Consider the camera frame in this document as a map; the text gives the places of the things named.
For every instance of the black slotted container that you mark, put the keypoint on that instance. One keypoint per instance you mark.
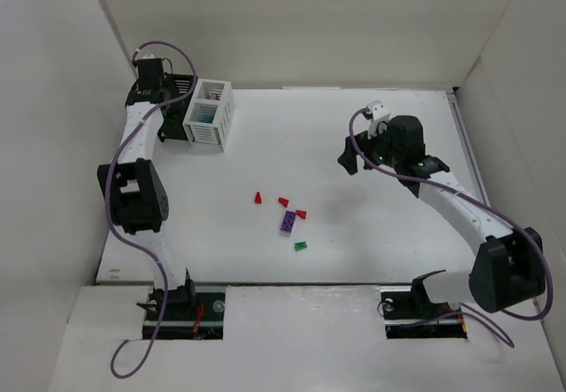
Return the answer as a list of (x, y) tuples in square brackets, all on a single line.
[(177, 109)]

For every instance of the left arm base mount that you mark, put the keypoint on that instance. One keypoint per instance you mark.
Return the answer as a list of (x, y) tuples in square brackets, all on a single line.
[(202, 323)]

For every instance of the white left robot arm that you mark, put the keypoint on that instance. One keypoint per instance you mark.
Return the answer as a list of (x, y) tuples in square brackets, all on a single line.
[(136, 203)]

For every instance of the teal lego brick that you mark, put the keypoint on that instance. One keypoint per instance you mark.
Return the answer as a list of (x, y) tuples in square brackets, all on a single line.
[(208, 120)]

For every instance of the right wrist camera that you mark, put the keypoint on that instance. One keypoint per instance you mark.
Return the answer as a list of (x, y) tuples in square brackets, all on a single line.
[(379, 116)]

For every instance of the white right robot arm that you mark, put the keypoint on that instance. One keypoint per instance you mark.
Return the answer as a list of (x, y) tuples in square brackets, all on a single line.
[(509, 266)]

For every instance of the purple flat lego brick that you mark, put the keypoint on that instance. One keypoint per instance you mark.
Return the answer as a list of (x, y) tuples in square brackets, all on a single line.
[(287, 223)]

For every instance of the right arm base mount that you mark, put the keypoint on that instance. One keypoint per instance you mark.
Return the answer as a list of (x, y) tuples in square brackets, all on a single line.
[(408, 313)]

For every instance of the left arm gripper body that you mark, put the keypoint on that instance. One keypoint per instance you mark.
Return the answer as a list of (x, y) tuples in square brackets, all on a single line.
[(170, 123)]

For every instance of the white slotted container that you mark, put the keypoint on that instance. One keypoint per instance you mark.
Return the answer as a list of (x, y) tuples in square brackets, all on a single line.
[(216, 133)]

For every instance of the green curved lego piece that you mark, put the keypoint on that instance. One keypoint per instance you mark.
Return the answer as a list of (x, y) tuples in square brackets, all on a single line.
[(300, 246)]

